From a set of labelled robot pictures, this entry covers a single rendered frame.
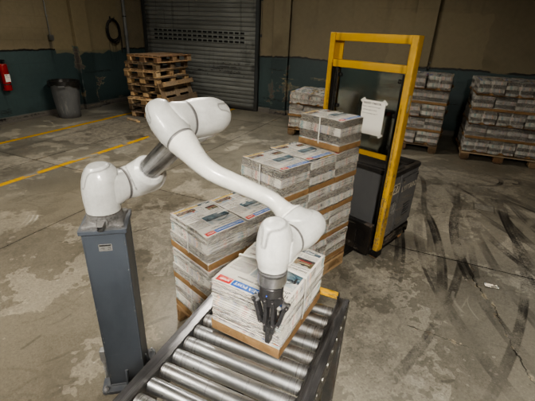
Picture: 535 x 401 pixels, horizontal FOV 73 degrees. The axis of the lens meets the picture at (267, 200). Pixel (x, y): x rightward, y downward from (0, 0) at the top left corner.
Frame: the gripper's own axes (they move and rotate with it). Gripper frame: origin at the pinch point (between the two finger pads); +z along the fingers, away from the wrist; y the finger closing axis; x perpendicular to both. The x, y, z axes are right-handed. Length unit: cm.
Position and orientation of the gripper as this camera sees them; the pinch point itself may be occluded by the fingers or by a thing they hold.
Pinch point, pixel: (268, 332)
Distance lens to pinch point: 127.0
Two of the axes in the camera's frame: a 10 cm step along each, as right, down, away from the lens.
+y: -9.1, -2.0, 3.5
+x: -4.0, 3.7, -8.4
